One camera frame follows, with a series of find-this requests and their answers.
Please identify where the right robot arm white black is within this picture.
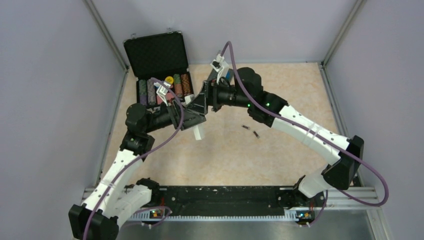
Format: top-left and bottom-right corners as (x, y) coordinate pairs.
(187, 67), (364, 206)

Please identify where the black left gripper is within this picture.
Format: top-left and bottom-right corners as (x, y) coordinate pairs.
(144, 96), (206, 133)

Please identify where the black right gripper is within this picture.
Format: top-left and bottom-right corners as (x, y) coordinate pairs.
(186, 77), (251, 116)

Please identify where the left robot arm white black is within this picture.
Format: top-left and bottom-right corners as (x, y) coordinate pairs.
(68, 100), (208, 240)

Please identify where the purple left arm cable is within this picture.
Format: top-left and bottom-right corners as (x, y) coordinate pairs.
(82, 77), (185, 240)

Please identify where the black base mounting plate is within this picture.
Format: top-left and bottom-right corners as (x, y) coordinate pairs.
(147, 186), (325, 217)

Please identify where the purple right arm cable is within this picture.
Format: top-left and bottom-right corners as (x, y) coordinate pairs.
(221, 41), (389, 208)

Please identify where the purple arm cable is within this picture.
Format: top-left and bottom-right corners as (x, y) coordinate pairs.
(221, 41), (389, 208)
(82, 77), (185, 240)

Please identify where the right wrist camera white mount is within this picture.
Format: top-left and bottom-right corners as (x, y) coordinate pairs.
(210, 53), (230, 82)

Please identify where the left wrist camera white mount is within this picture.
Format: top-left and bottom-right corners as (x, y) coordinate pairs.
(154, 81), (172, 106)

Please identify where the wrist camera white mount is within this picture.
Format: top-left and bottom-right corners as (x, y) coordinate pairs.
(210, 53), (230, 82)
(154, 81), (172, 106)

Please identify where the white remote control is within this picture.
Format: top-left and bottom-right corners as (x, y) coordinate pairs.
(184, 94), (205, 141)

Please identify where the yellow poker chip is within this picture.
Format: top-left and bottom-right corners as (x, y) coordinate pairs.
(164, 76), (174, 85)

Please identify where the black poker chip case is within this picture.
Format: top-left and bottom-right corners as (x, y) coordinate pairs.
(123, 31), (194, 108)

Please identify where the grey lego baseplate with bricks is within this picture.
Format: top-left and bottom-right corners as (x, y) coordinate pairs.
(225, 68), (234, 84)

